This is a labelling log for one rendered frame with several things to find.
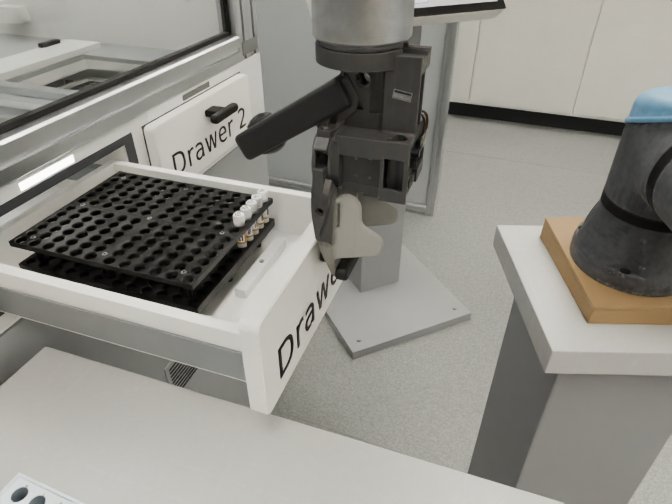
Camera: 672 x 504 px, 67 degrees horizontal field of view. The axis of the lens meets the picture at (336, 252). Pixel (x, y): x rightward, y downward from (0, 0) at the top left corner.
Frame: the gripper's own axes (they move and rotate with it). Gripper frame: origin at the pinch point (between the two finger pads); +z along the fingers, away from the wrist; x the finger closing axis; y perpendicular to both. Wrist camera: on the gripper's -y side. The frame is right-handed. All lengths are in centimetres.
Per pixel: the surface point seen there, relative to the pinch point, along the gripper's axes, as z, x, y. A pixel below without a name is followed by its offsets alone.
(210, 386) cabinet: 56, 20, -35
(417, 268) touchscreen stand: 87, 117, -8
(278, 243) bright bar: 5.7, 7.0, -9.9
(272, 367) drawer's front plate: 3.9, -12.8, -1.3
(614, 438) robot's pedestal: 37, 17, 38
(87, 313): 3.3, -12.9, -20.5
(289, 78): 36, 168, -80
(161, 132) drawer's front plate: -1.1, 18.6, -33.3
